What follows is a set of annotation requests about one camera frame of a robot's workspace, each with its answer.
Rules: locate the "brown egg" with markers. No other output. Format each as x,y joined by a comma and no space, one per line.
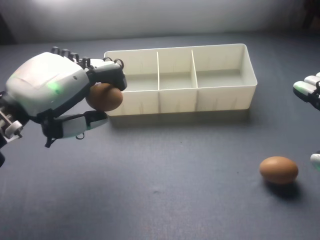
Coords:
105,97
278,170

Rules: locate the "white backdrop sheet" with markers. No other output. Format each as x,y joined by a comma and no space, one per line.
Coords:
150,17

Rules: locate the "white three-well tray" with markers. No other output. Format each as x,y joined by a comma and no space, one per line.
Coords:
220,100

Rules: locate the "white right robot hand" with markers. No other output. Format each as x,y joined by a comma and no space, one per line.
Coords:
308,86

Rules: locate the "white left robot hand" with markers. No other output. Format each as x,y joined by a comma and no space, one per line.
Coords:
42,82

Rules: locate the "grey table cloth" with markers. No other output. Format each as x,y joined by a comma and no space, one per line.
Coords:
160,187

